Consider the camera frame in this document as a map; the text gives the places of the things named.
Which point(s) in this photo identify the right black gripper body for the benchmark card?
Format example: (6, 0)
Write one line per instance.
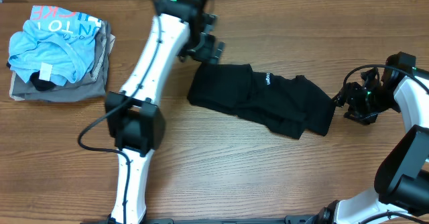
(366, 103)

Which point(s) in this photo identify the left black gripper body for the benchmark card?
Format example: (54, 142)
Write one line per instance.
(202, 50)

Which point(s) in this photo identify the black t-shirt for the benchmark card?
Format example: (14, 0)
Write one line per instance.
(284, 106)

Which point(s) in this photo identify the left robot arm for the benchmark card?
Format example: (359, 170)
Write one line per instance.
(180, 29)

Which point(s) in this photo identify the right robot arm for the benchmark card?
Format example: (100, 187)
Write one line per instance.
(400, 187)

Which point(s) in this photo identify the beige folded garment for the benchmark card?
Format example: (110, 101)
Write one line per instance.
(13, 90)

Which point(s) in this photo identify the grey folded garment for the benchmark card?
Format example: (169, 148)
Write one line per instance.
(83, 86)

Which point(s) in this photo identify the light blue printed t-shirt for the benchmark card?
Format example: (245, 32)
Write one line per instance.
(57, 44)

